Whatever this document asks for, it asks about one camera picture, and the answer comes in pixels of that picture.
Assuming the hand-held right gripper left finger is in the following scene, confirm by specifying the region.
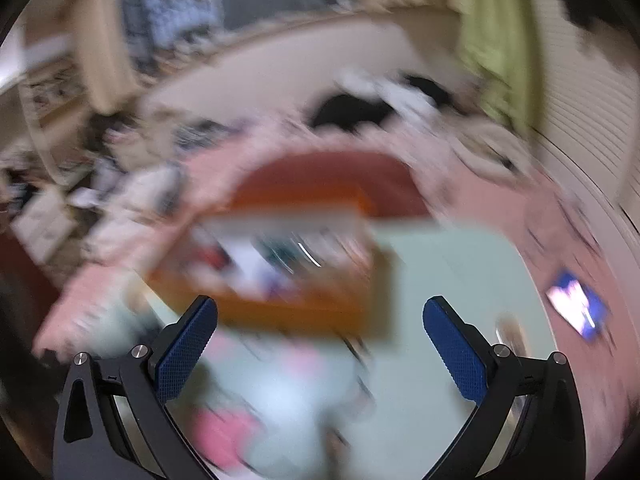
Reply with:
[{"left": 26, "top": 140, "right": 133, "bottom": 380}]
[{"left": 52, "top": 295, "right": 218, "bottom": 480}]

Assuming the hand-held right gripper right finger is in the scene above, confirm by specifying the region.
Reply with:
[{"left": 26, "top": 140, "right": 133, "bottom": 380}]
[{"left": 422, "top": 296, "right": 587, "bottom": 480}]

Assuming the orange cardboard box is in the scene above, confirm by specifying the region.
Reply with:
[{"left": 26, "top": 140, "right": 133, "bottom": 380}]
[{"left": 147, "top": 185, "right": 401, "bottom": 346}]

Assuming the mint green desktop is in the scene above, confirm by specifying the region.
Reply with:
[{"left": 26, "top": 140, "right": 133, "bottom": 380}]
[{"left": 115, "top": 225, "right": 561, "bottom": 480}]

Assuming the phone with lit screen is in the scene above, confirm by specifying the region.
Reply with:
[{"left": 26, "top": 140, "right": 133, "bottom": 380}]
[{"left": 545, "top": 270, "right": 613, "bottom": 341}]

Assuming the white bundled blanket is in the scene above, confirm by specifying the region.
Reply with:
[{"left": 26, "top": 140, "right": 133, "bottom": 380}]
[{"left": 95, "top": 165, "right": 186, "bottom": 246}]

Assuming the pink floral blanket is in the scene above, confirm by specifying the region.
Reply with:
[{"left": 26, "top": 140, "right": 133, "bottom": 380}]
[{"left": 32, "top": 115, "right": 636, "bottom": 480}]

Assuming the dark red pillow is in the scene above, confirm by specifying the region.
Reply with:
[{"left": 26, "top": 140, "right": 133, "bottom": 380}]
[{"left": 235, "top": 152, "right": 436, "bottom": 221}]

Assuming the white louvered closet door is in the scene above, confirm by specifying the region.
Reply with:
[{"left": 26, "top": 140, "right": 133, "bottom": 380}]
[{"left": 530, "top": 0, "right": 640, "bottom": 241}]

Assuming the black clothing pile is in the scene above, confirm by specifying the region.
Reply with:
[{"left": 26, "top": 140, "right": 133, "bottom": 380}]
[{"left": 310, "top": 92, "right": 396, "bottom": 133}]

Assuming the light green hanging cloth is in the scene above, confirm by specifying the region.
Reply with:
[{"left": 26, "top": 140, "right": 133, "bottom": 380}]
[{"left": 455, "top": 0, "right": 543, "bottom": 131}]

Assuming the blue patterned cloth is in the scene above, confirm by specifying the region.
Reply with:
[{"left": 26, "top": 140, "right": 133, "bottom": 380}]
[{"left": 120, "top": 0, "right": 221, "bottom": 61}]

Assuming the black hanging garment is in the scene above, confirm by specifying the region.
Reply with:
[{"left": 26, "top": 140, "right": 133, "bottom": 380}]
[{"left": 550, "top": 0, "right": 640, "bottom": 76}]

